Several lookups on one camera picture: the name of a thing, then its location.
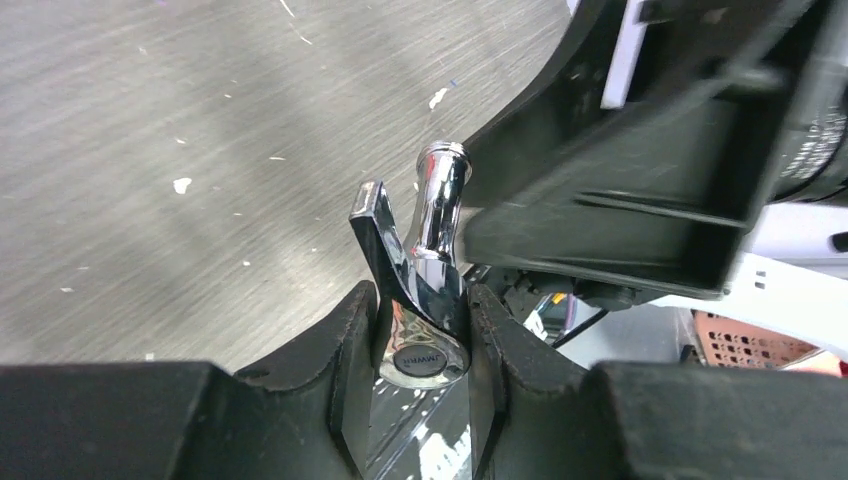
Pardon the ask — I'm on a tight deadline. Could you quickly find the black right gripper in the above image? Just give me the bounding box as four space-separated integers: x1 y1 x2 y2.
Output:
463 1 847 299

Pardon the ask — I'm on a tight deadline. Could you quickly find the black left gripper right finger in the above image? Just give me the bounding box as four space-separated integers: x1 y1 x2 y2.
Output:
468 285 630 479

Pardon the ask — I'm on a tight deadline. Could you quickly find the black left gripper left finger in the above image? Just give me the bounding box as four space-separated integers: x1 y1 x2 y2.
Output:
169 281 378 479

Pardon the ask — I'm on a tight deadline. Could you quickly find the chrome water faucet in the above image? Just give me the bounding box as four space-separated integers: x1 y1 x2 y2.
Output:
349 140 474 480

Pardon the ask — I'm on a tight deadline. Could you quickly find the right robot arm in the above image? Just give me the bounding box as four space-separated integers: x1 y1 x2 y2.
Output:
464 1 847 357

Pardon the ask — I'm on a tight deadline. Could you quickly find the orange perforated basket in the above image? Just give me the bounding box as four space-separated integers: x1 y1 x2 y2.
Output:
693 310 817 370

